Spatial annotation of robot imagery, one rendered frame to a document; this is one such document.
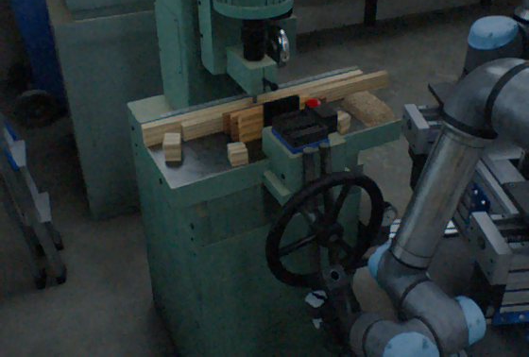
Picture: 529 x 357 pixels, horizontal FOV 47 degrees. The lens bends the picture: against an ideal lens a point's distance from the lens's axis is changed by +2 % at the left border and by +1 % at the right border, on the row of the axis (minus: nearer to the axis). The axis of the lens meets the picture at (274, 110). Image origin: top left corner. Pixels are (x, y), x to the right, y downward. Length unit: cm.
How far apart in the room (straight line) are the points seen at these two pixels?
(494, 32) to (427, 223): 76
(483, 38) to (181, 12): 79
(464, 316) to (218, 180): 56
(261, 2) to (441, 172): 51
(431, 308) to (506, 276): 38
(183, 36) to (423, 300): 84
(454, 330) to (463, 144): 30
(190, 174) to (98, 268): 120
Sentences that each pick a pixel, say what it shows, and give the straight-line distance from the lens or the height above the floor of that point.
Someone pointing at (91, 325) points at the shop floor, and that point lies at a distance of 228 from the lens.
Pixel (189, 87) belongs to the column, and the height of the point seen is 93.
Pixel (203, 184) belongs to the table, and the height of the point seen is 89.
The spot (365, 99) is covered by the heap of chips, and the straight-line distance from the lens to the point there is 152.
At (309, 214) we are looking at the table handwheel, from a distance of 133.
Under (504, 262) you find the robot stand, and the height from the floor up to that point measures 75.
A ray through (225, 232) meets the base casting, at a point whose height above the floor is 73.
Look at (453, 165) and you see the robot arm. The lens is 104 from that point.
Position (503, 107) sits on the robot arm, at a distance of 95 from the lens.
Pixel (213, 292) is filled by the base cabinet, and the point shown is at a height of 56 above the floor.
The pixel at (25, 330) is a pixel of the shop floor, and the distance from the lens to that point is 234.
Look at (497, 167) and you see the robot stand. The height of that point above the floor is 73.
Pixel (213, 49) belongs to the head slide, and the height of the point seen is 107.
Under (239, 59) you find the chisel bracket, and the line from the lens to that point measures 141.
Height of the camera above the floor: 168
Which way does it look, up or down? 31 degrees down
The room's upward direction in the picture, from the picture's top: straight up
